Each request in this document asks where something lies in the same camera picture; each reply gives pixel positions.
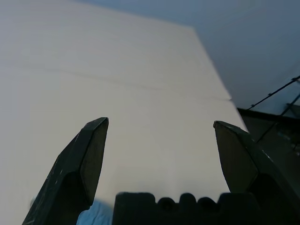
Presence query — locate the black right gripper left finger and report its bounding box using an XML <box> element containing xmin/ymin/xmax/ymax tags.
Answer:
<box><xmin>22</xmin><ymin>116</ymin><xmax>110</xmax><ymax>225</ymax></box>

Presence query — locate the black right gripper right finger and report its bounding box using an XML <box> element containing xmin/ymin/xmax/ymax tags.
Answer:
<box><xmin>212</xmin><ymin>120</ymin><xmax>300</xmax><ymax>225</ymax></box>

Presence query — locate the black tripod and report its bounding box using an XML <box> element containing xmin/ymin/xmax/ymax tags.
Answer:
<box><xmin>248</xmin><ymin>75</ymin><xmax>300</xmax><ymax>151</ymax></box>

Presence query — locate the blue grey printed rag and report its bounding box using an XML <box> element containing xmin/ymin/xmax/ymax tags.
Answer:
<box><xmin>30</xmin><ymin>196</ymin><xmax>116</xmax><ymax>225</ymax></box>

